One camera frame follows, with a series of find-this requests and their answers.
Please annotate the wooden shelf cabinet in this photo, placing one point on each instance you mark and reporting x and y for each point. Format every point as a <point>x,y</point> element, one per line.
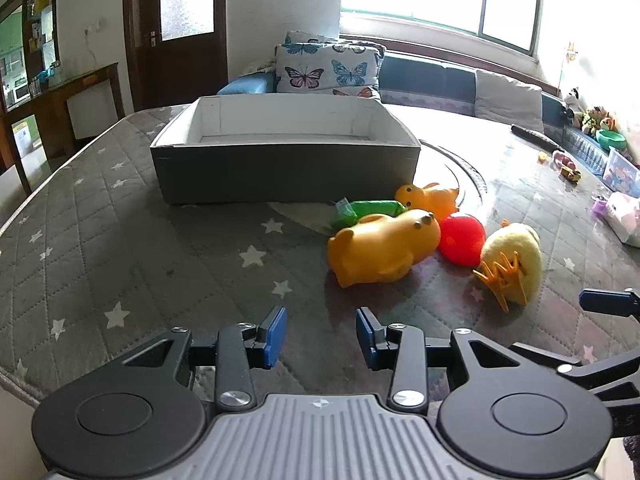
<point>30,25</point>

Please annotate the brown wooden side table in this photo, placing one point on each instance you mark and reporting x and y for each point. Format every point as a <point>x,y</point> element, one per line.
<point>55,105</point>

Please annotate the small purple object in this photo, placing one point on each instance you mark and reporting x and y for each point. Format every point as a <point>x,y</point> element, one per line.
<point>599,208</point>

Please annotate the white wall switch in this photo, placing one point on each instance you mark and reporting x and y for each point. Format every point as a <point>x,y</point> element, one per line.
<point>95,25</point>

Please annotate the small orange rubber duck toy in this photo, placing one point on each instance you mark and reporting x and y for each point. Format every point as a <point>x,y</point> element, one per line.
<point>430,200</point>

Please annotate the small pink toy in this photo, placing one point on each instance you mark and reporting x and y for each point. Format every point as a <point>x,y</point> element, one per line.
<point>564,159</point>

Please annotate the brown wooden door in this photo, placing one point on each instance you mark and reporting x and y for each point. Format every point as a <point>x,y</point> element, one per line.
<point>142,35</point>

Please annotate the large yellow rubber animal toy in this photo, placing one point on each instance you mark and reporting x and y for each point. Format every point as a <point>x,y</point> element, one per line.
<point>380,245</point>

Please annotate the small yellow toy car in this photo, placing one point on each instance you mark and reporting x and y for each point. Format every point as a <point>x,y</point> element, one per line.
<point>570,174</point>

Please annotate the white tissue pack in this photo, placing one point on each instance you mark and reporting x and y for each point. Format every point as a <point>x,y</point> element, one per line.
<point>625,217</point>

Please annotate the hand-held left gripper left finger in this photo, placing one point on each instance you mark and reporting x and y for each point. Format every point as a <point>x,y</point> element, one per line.
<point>272,337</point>

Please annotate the grey cardboard box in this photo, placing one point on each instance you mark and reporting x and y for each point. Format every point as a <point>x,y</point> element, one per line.
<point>280,172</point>

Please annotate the black remote control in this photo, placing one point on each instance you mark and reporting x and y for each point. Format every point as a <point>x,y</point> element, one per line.
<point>537,138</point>

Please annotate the black and white plush toy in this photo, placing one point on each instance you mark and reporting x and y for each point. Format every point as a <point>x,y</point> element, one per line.
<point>572,102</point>

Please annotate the dark blue sofa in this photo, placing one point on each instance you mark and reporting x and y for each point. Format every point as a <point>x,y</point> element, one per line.
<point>425,77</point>

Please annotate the butterfly print pillow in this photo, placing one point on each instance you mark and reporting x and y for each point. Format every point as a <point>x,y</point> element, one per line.
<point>325,67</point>
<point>305,36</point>

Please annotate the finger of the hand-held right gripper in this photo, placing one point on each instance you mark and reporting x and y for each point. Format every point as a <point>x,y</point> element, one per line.
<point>600,301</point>
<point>600,371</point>

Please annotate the clear plastic storage box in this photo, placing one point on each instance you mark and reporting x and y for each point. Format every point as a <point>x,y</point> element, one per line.
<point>622,172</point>

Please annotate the red ball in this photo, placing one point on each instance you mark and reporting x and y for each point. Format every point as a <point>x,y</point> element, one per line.
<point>462,240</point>

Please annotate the green bowl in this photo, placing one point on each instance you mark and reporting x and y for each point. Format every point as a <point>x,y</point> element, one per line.
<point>611,139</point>

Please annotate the grey cushion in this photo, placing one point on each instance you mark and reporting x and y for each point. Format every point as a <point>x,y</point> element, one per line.
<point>507,100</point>

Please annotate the brown plush toy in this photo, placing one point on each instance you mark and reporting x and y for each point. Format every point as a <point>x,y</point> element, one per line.
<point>597,120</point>

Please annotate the blue cushion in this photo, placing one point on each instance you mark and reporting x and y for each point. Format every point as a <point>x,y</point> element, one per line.
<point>245,84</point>

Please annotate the yellow plush chick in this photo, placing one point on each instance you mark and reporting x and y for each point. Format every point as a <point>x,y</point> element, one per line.
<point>515,250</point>

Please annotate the green toy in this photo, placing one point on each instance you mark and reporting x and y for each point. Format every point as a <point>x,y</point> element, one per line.
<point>375,207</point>

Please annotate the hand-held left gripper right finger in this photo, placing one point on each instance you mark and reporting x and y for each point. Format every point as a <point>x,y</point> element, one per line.
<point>367,340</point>

